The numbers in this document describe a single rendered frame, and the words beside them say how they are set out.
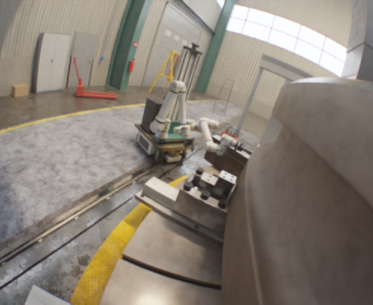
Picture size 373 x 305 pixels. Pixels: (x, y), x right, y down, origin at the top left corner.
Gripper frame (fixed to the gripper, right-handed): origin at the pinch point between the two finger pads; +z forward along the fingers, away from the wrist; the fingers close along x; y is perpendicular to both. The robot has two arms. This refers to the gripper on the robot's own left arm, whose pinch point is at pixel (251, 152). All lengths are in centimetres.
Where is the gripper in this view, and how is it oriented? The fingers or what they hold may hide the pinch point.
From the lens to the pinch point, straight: 172.9
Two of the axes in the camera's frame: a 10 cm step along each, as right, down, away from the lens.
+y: 2.9, -8.6, -4.3
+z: 7.9, 4.7, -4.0
